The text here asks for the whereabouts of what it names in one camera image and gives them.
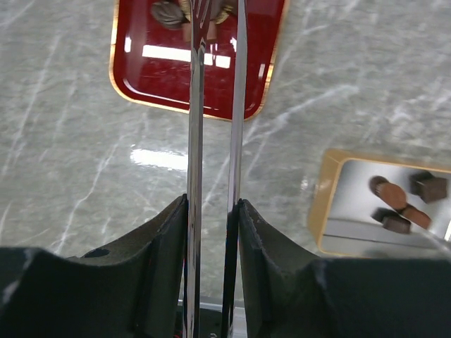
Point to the dark cube chocolate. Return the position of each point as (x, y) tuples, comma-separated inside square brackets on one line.
[(427, 187)]

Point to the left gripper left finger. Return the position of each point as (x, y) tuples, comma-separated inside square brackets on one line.
[(126, 288)]

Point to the gold tin box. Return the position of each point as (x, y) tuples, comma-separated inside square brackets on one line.
[(340, 215)]

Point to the dark square chocolate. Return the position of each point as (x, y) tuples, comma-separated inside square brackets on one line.
[(392, 221)]

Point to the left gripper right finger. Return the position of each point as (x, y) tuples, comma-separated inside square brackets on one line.
[(290, 292)]

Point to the dark heart chocolate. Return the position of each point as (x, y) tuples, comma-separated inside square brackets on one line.
[(168, 14)]

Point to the metal tongs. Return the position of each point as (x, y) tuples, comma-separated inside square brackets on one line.
[(199, 14)]

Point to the brown oval chocolate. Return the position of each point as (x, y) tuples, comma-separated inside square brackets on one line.
[(416, 216)]

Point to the round brown chocolate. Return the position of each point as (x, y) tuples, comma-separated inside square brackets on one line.
[(391, 194)]

